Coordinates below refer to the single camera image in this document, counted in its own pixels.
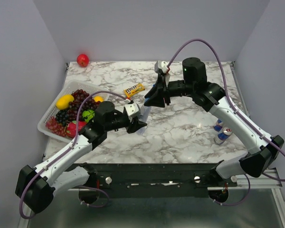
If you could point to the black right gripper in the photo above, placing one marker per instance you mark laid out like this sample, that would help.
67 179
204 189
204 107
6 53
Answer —
156 94

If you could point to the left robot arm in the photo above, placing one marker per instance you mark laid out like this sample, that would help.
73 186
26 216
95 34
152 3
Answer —
37 186

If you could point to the white plastic basket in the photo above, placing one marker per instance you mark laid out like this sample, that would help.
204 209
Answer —
80 91

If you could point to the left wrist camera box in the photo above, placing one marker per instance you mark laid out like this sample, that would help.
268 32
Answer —
132 109

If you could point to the red apple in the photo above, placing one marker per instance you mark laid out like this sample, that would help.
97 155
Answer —
82 60

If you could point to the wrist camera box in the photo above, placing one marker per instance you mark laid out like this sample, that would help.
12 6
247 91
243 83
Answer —
161 68
132 109

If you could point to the red bull can front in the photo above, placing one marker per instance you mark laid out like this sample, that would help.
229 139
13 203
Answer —
223 135

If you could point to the aluminium frame rail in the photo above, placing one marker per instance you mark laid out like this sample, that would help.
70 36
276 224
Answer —
214 75

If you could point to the light red grape bunch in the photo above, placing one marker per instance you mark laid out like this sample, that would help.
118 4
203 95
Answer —
55 127

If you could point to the red bull can rear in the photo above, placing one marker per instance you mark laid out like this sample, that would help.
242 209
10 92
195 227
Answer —
218 125

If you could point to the yellow m&m candy packet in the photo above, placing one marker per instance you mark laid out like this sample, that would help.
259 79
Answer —
135 89

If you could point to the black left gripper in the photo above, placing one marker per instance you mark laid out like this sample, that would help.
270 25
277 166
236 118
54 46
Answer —
137 125

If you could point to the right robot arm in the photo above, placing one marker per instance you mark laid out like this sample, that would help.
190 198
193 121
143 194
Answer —
262 148

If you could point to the blue tinted plastic bottle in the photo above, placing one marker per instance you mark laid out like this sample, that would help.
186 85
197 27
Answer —
144 114

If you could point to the yellow mango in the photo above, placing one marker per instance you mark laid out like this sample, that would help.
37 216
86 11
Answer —
63 102

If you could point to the green toy fruit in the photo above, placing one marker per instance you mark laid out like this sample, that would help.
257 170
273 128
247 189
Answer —
88 115

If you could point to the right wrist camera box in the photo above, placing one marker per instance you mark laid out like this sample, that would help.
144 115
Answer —
161 68

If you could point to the red bull can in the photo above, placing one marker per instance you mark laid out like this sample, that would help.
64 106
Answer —
223 135
218 125

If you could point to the pink dragon fruit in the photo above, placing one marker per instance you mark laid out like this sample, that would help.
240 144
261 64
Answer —
70 130

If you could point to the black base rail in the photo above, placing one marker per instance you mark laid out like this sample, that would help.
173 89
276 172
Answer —
127 180

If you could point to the dark blue grape bunch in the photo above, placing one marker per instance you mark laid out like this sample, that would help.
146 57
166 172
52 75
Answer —
62 117

